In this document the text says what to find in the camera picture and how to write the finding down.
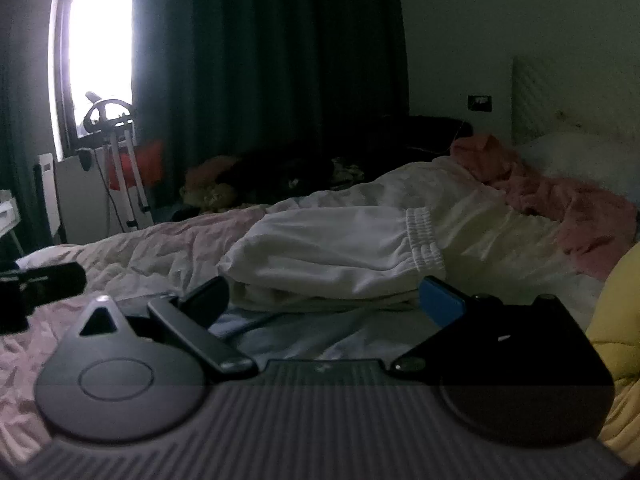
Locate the green curtain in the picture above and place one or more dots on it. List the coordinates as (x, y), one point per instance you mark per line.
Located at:
(20, 135)
(250, 60)

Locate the window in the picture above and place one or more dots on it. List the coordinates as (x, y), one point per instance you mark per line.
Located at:
(100, 35)

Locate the white radiator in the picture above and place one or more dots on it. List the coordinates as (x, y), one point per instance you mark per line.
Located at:
(75, 200)

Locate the exercise bike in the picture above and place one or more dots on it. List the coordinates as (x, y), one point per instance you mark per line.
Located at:
(122, 122)

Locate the white padded headboard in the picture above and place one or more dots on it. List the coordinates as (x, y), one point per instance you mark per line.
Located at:
(575, 95)

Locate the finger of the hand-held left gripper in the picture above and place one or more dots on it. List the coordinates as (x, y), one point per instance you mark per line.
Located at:
(55, 282)

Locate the white pants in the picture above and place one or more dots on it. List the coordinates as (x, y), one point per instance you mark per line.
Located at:
(325, 250)

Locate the yellow blanket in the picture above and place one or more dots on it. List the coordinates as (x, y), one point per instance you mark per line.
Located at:
(620, 310)

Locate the white pillow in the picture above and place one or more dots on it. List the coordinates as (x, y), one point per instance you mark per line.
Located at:
(590, 160)

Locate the white duvet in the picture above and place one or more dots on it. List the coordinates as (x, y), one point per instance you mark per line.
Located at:
(500, 230)

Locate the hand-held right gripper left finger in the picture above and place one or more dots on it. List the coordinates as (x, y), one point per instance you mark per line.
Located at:
(205, 296)

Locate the black wall socket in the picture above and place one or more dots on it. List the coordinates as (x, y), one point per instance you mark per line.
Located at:
(480, 102)

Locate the orange plush toy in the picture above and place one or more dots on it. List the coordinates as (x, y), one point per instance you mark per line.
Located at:
(210, 192)

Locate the pink blanket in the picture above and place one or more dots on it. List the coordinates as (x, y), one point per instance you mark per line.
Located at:
(575, 205)

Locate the red cloth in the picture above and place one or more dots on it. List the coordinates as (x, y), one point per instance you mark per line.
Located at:
(150, 162)

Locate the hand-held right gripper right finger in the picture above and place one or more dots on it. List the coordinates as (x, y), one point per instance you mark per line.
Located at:
(442, 302)

